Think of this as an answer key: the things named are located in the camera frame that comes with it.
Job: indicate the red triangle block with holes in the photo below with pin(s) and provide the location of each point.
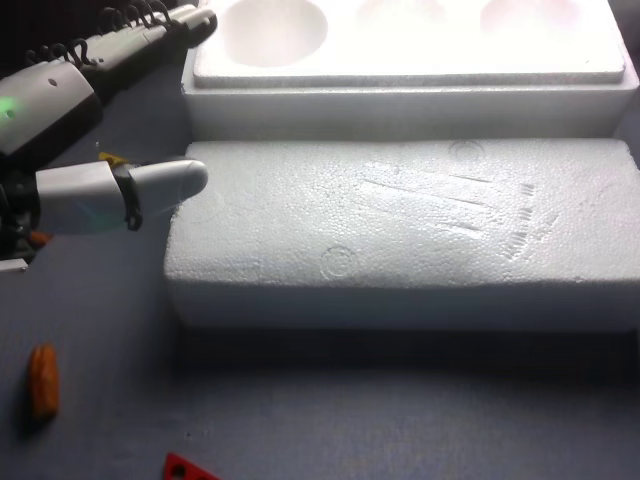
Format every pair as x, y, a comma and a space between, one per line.
182, 469

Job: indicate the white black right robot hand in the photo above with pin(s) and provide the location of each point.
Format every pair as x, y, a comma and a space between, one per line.
50, 105

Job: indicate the white styrofoam block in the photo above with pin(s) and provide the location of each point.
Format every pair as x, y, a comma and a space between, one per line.
400, 225

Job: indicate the small orange toy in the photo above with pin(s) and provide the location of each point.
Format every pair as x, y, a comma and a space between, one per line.
40, 238

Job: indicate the small yellow toy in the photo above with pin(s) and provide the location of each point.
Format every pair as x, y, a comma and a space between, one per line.
111, 159

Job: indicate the moulded styrofoam tray with hollows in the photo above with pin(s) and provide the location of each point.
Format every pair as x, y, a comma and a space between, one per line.
400, 110

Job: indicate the long orange toy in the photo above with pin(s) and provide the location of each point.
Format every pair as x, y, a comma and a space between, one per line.
44, 380

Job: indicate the grey table cloth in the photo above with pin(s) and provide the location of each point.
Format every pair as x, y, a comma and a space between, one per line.
350, 415

